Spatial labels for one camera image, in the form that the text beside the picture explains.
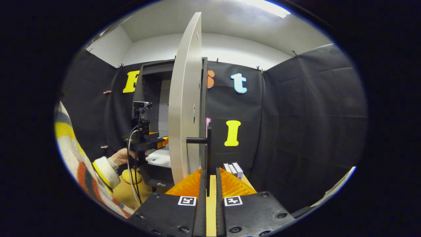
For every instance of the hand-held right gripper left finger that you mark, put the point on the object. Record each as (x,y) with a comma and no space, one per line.
(200,214)

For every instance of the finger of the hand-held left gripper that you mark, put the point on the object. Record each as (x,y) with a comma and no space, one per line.
(162,143)
(153,133)

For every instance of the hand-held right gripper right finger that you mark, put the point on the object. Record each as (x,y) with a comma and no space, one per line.
(219,214)

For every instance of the dark grey cabinet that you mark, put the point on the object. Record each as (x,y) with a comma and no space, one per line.
(151,70)

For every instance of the white cabinet shelf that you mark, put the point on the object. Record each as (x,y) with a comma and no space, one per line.
(161,159)

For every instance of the small white box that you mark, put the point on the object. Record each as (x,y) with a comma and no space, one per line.
(233,170)
(238,171)
(227,168)

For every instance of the yellow bumpy round object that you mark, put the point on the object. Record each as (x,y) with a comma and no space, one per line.
(128,176)

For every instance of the black backdrop cloth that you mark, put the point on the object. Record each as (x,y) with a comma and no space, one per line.
(296,131)

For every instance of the ceiling strip light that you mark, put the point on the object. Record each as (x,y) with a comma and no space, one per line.
(266,6)

